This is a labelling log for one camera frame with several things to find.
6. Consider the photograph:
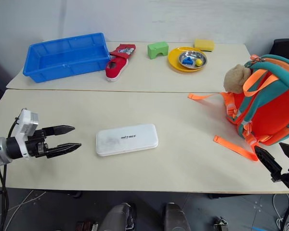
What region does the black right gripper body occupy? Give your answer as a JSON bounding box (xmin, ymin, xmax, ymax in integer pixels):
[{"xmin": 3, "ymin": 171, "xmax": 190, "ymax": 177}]
[{"xmin": 270, "ymin": 167, "xmax": 289, "ymax": 189}]

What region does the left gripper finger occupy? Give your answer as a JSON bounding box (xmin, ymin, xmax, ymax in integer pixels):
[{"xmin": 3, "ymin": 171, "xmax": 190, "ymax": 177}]
[
  {"xmin": 41, "ymin": 124, "xmax": 76, "ymax": 138},
  {"xmin": 47, "ymin": 142, "xmax": 82, "ymax": 159}
]

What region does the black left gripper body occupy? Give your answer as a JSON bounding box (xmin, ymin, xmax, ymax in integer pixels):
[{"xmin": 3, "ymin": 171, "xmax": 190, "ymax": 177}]
[{"xmin": 25, "ymin": 128, "xmax": 51, "ymax": 159}]

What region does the orange and teal backpack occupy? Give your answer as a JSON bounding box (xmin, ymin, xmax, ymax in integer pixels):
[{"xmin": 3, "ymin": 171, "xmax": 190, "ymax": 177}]
[{"xmin": 187, "ymin": 54, "xmax": 289, "ymax": 162}]

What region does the white case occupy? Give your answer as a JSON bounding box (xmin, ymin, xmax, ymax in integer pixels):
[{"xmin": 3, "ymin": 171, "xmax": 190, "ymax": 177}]
[{"xmin": 95, "ymin": 123, "xmax": 159, "ymax": 157}]

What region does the blue plastic bin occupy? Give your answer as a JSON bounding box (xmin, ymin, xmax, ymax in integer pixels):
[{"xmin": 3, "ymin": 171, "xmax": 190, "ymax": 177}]
[{"xmin": 22, "ymin": 32, "xmax": 111, "ymax": 84}]

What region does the red slip-on shoe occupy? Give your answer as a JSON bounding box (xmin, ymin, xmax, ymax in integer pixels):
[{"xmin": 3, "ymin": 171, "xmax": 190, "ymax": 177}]
[{"xmin": 105, "ymin": 43, "xmax": 137, "ymax": 82}]

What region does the dark rounded grey shape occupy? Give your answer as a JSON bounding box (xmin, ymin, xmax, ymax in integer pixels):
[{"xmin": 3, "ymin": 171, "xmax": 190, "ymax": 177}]
[
  {"xmin": 98, "ymin": 203, "xmax": 137, "ymax": 231},
  {"xmin": 163, "ymin": 203, "xmax": 191, "ymax": 231}
]

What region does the beige plush toy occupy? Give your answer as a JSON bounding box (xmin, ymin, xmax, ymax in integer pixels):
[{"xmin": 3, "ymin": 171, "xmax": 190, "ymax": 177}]
[{"xmin": 223, "ymin": 63, "xmax": 253, "ymax": 95}]

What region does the black chair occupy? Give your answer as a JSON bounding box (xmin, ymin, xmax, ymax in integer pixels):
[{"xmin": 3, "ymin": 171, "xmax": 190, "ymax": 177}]
[{"xmin": 269, "ymin": 38, "xmax": 289, "ymax": 65}]

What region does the green arch block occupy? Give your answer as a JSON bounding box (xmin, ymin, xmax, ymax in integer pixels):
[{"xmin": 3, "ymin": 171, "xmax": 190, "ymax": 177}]
[{"xmin": 147, "ymin": 41, "xmax": 170, "ymax": 60}]

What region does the small steel bowl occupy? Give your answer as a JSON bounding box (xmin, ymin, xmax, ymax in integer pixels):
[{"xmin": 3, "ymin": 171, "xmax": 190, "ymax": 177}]
[{"xmin": 178, "ymin": 51, "xmax": 208, "ymax": 70}]

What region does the yellow sponge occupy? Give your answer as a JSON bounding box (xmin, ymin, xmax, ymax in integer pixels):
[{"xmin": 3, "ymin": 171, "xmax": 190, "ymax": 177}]
[{"xmin": 194, "ymin": 38, "xmax": 215, "ymax": 52}]

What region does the yellow plate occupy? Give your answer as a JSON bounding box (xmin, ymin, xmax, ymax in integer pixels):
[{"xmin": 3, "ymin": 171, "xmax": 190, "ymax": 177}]
[{"xmin": 168, "ymin": 46, "xmax": 206, "ymax": 73}]

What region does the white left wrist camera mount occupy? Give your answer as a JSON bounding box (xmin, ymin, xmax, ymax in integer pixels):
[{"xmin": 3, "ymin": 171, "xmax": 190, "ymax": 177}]
[{"xmin": 14, "ymin": 108, "xmax": 39, "ymax": 160}]

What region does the white floor cable bundle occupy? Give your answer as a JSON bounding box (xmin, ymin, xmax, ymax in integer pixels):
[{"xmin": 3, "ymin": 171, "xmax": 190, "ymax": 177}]
[{"xmin": 271, "ymin": 192, "xmax": 289, "ymax": 231}]

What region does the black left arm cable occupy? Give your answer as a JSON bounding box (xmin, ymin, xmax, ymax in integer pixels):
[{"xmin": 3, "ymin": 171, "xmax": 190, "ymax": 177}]
[{"xmin": 0, "ymin": 116, "xmax": 24, "ymax": 231}]

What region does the thin white floor cable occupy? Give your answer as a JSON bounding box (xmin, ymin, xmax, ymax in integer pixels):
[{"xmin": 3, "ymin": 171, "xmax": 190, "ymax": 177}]
[{"xmin": 3, "ymin": 189, "xmax": 43, "ymax": 231}]

